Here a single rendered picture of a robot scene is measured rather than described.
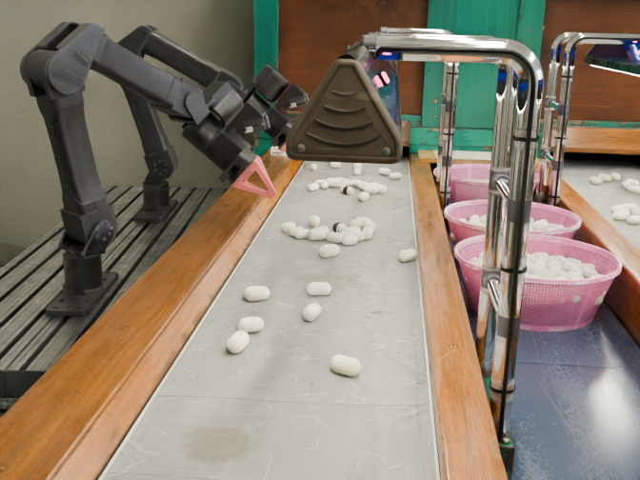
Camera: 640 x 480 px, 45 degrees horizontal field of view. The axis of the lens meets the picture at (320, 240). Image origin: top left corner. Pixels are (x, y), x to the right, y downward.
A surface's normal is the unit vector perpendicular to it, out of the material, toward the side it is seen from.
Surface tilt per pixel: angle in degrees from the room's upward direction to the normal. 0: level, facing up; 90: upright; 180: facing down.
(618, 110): 90
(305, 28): 90
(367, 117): 90
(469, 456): 0
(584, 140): 67
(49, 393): 0
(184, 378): 0
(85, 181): 86
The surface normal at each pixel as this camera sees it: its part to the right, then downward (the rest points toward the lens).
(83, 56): 0.73, 0.20
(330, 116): -0.09, 0.27
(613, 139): -0.09, -0.14
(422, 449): 0.02, -0.96
